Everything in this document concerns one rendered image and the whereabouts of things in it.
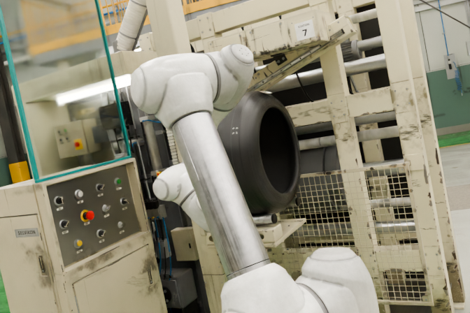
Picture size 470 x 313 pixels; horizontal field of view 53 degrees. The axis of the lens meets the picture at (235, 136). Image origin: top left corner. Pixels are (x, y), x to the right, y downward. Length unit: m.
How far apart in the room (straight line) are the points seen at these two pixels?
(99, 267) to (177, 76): 1.25
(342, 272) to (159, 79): 0.59
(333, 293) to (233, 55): 0.60
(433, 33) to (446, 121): 1.94
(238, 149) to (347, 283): 1.00
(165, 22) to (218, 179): 1.42
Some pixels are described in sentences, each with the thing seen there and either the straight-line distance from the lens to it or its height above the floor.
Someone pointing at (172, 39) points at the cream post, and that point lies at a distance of 2.32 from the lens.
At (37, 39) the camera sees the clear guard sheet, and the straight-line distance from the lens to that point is 2.16.
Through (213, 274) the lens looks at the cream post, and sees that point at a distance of 2.44.
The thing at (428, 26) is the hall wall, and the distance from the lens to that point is 11.36.
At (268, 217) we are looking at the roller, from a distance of 2.09.
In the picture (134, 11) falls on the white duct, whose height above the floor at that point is 2.07.
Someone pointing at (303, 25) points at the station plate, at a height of 1.72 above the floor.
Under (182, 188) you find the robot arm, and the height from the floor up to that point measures 1.17.
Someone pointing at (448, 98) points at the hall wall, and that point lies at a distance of 11.29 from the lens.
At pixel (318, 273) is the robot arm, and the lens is 1.08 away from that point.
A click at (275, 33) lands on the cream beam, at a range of 2.34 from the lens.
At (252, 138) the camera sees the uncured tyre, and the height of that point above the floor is 1.27.
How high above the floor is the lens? 1.39
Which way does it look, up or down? 3 degrees down
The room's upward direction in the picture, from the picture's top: 11 degrees counter-clockwise
